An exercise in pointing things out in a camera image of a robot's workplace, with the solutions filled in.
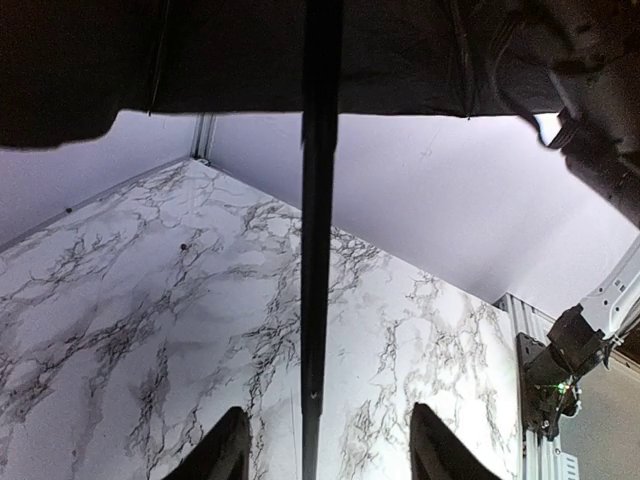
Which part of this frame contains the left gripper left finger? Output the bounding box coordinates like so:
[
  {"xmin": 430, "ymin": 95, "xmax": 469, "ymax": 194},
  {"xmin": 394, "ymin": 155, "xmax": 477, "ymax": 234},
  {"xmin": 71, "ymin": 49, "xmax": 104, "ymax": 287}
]
[{"xmin": 172, "ymin": 406, "xmax": 250, "ymax": 480}]

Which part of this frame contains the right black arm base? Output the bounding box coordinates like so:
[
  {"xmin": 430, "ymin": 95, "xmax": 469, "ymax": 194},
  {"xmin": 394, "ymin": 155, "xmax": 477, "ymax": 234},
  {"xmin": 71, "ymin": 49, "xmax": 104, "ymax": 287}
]
[{"xmin": 516, "ymin": 332, "xmax": 581, "ymax": 441}]

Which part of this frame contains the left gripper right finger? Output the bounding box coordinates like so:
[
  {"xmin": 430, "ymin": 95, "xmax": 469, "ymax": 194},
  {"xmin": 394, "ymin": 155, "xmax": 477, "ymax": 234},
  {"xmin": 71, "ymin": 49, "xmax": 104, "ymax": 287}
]
[{"xmin": 409, "ymin": 403, "xmax": 495, "ymax": 480}]

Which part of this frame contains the aluminium front rail frame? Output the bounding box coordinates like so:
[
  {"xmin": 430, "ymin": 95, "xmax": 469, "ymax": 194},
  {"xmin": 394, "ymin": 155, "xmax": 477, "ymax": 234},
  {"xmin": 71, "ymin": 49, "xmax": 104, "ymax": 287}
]
[{"xmin": 495, "ymin": 293, "xmax": 580, "ymax": 479}]

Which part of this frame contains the pink and black umbrella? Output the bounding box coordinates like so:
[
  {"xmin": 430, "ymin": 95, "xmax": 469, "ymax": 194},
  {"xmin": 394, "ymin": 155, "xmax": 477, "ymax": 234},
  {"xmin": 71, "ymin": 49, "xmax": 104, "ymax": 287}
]
[{"xmin": 1, "ymin": 1, "xmax": 639, "ymax": 479}]

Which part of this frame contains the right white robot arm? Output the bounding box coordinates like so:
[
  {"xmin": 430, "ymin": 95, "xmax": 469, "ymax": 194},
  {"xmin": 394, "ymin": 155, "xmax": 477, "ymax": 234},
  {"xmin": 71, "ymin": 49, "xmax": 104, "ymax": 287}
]
[{"xmin": 520, "ymin": 1, "xmax": 639, "ymax": 440}]

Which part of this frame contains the right aluminium corner post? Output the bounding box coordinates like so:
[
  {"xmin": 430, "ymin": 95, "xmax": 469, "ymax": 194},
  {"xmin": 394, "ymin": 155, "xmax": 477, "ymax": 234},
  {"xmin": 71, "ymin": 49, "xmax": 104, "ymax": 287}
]
[{"xmin": 190, "ymin": 114, "xmax": 217, "ymax": 161}]

